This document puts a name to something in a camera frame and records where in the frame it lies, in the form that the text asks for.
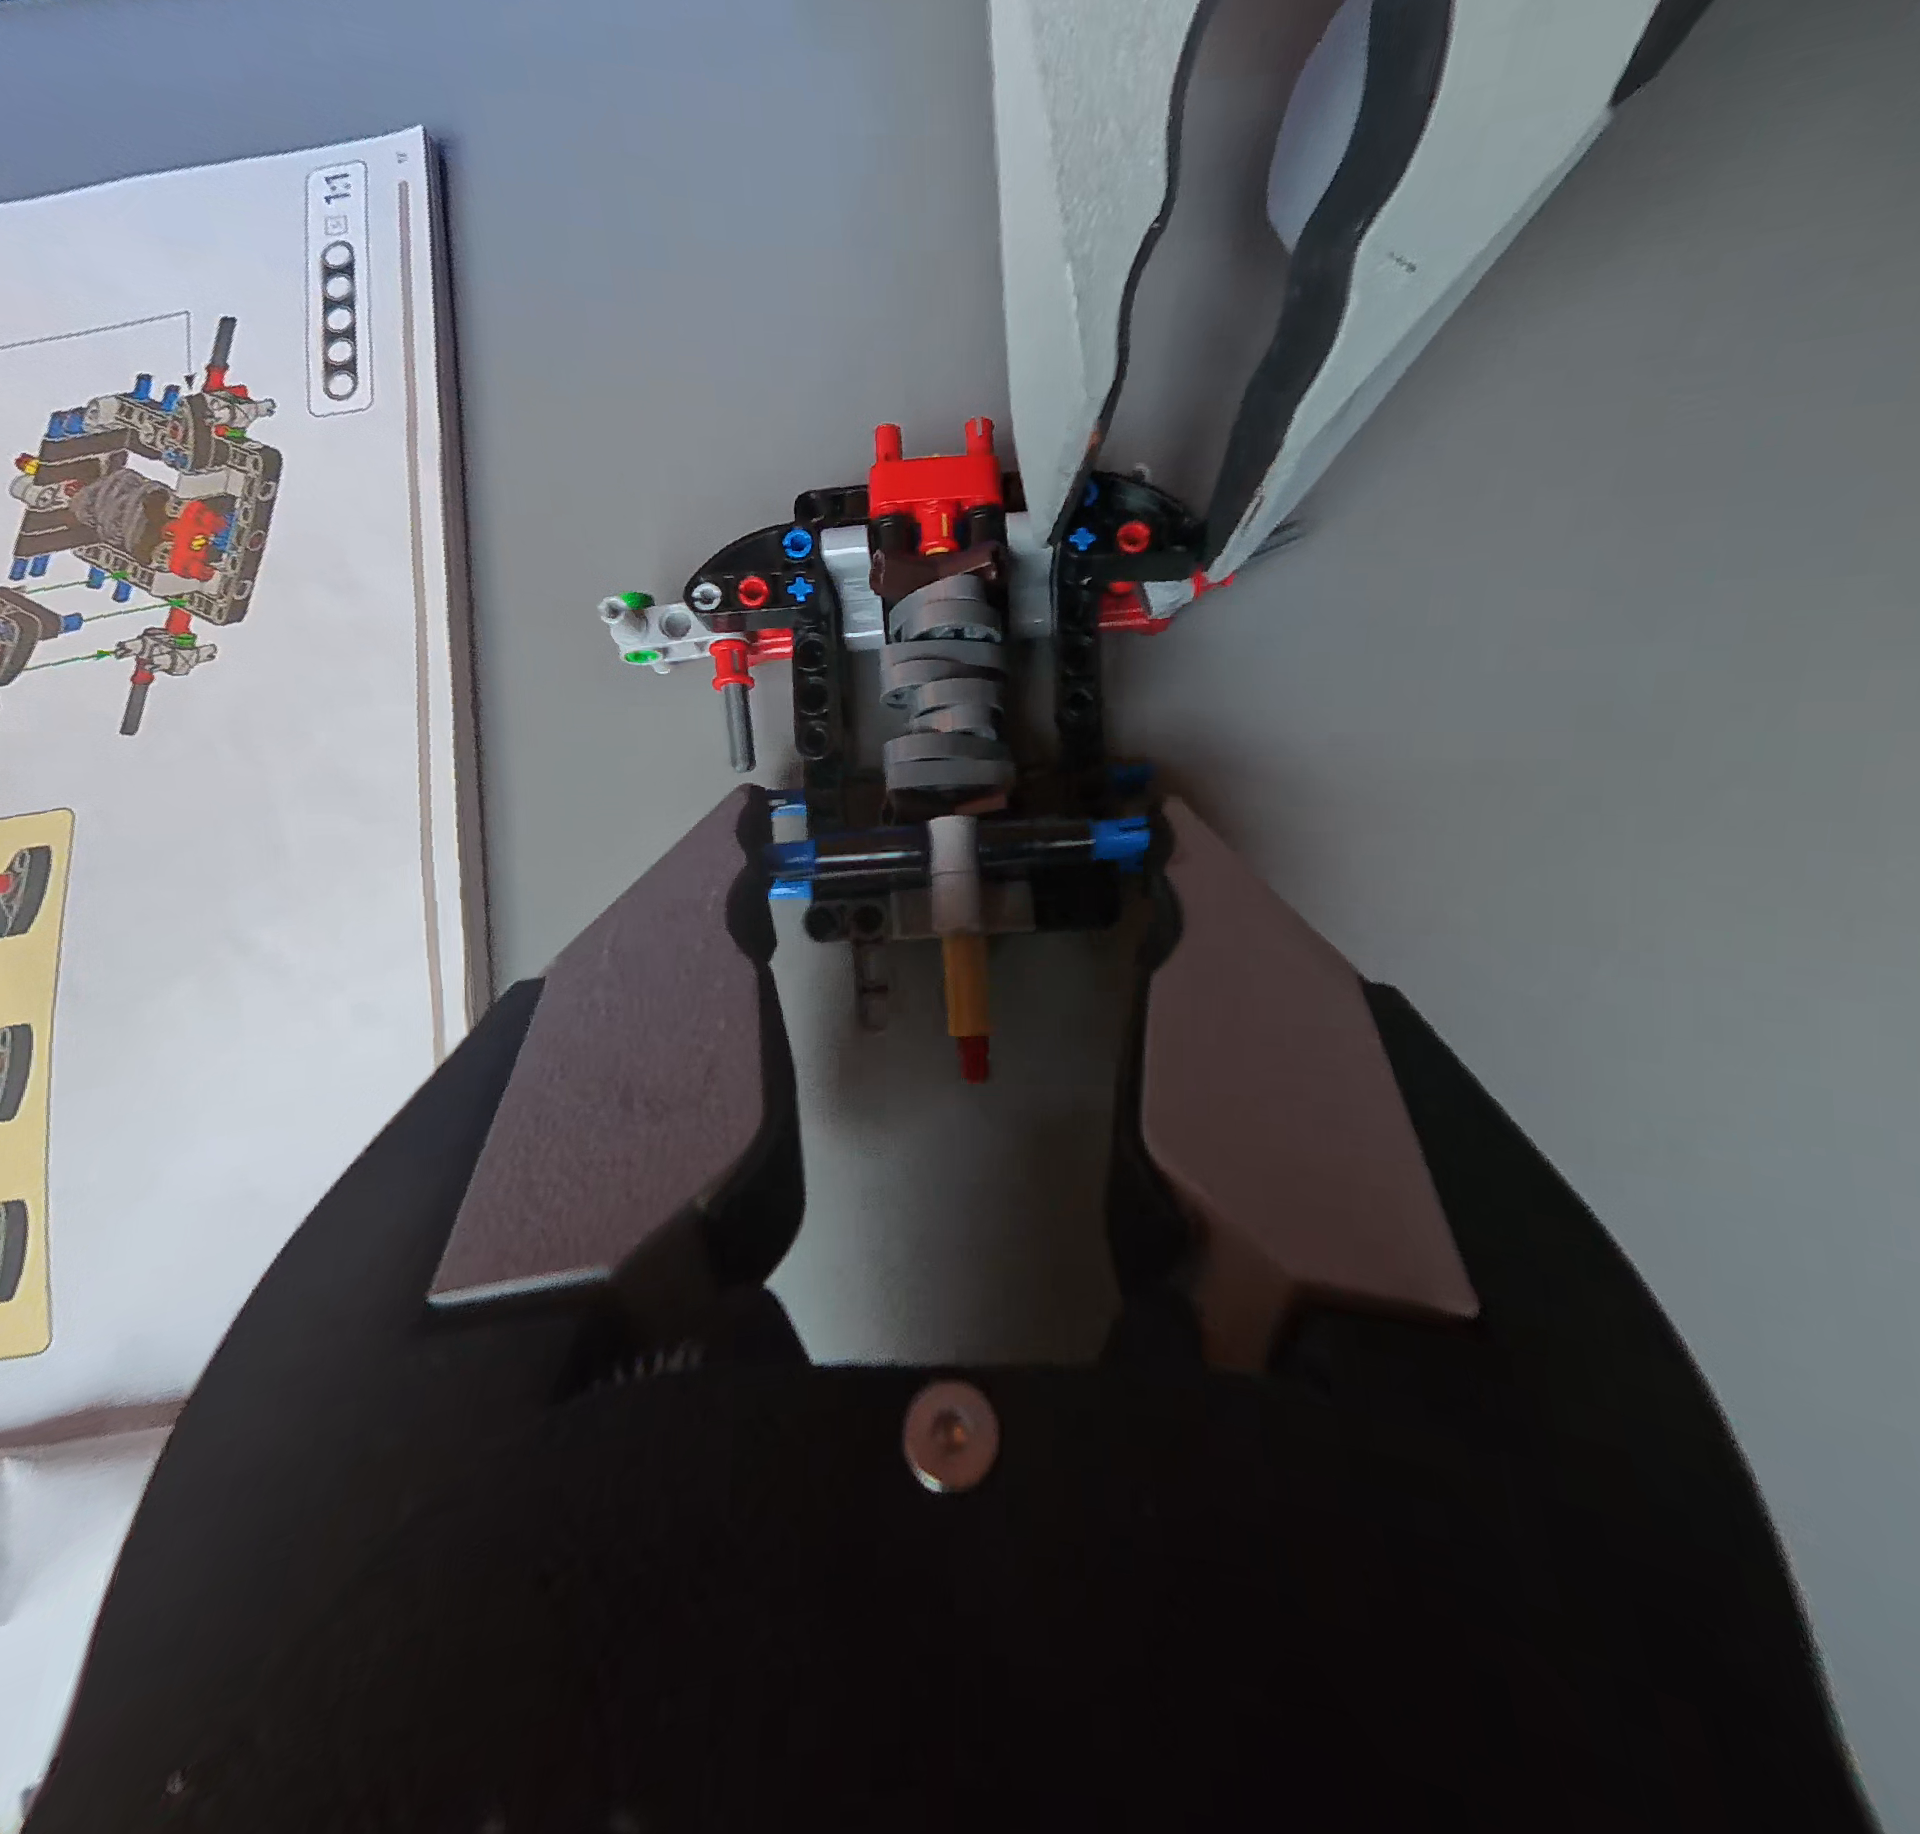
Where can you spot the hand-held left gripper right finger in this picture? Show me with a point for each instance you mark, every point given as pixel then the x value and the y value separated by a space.
pixel 1290 1115

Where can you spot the open lego instruction booklet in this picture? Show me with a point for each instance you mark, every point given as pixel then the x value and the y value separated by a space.
pixel 226 816

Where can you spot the black frame lego assembly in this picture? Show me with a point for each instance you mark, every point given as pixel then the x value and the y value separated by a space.
pixel 936 476

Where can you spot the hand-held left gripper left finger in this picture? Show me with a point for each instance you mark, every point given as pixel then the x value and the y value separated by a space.
pixel 631 1100

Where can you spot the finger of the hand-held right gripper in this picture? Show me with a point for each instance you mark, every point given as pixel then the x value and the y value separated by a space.
pixel 1081 141
pixel 1501 141

